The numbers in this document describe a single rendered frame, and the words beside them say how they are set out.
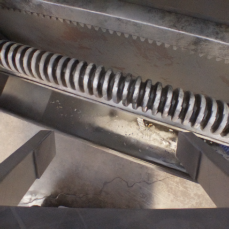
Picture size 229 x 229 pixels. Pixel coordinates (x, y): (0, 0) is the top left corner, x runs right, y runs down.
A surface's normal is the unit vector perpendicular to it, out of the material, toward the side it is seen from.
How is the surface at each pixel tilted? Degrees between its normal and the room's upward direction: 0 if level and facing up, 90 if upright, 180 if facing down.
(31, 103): 0
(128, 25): 90
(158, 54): 90
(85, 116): 0
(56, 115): 0
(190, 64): 90
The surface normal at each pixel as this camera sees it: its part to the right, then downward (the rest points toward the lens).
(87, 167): -0.11, -0.15
